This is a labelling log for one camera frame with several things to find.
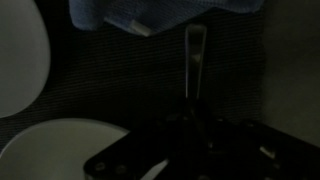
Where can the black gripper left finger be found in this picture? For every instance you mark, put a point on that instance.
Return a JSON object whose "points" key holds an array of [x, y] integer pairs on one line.
{"points": [[146, 143]]}

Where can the black woven placemat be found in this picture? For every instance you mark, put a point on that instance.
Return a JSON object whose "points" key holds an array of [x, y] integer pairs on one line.
{"points": [[116, 76]]}

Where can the large white plate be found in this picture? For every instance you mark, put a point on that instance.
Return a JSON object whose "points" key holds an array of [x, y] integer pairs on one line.
{"points": [[53, 150]]}

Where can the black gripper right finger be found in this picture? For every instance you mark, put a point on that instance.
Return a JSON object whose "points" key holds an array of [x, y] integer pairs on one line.
{"points": [[253, 153]]}

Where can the small white plate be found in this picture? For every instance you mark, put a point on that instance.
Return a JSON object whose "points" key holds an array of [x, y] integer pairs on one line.
{"points": [[20, 60]]}

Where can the blue folded cloth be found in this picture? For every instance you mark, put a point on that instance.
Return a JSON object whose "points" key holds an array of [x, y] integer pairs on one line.
{"points": [[160, 13]]}

